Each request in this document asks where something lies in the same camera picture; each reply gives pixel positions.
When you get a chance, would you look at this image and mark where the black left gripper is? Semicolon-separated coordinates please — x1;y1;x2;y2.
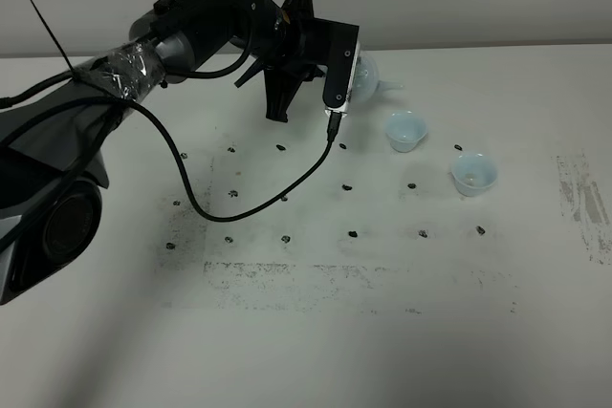
235;0;322;122

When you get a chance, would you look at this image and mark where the pale blue porcelain teapot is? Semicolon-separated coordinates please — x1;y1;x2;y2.
350;52;404;104

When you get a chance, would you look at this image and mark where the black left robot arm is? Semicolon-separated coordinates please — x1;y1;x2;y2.
1;0;337;303

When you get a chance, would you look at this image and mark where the pale blue teacup near teapot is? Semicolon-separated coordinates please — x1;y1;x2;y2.
385;111;428;153

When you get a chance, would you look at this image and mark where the pale blue teacup far right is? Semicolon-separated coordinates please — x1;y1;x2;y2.
450;152;498;197

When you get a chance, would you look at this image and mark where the black zip tie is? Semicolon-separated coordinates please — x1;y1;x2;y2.
29;0;77;78

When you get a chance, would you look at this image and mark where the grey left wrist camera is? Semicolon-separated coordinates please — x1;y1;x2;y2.
305;18;360;114

